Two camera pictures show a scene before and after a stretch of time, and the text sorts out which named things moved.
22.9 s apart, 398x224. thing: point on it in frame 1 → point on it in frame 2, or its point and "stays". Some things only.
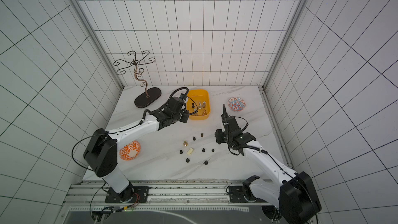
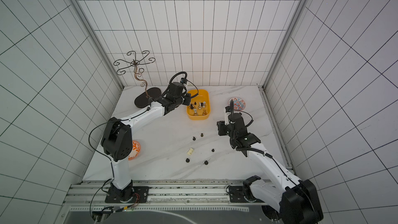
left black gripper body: x=182 y=116 → x=183 y=99
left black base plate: x=139 y=194 stays
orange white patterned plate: x=130 y=151 stays
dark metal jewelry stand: x=155 y=93 stays
